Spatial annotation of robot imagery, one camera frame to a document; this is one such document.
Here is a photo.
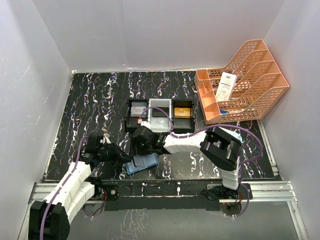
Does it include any blue leather card holder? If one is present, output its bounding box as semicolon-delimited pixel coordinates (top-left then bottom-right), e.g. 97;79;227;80
125;153;159;175

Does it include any patterned white card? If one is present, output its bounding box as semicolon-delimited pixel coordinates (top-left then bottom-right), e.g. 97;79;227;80
130;106;147;117

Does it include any three-compartment black white tray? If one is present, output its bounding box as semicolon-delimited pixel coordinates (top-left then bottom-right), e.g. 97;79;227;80
124;98;195;134

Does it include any packaged nail clipper blister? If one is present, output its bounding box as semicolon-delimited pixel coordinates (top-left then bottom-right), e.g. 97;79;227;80
231;131;243;143

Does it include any orange mesh file organizer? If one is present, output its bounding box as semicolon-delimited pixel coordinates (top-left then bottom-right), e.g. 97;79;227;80
194;39;290;125

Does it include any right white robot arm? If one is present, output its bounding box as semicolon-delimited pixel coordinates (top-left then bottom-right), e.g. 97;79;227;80
130;124;242;191

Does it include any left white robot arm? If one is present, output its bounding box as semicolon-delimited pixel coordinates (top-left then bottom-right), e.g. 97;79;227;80
27;134;133;240

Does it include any black credit card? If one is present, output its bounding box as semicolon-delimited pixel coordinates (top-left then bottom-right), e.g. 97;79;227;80
152;107;170;117

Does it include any gold credit card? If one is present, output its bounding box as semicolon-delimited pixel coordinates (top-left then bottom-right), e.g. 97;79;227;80
174;107;193;119

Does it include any white paper receipt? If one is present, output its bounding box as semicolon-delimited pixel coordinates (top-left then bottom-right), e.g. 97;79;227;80
215;72;237;102

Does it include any aluminium frame rail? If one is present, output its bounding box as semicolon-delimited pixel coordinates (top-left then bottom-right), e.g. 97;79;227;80
18;181;310;240

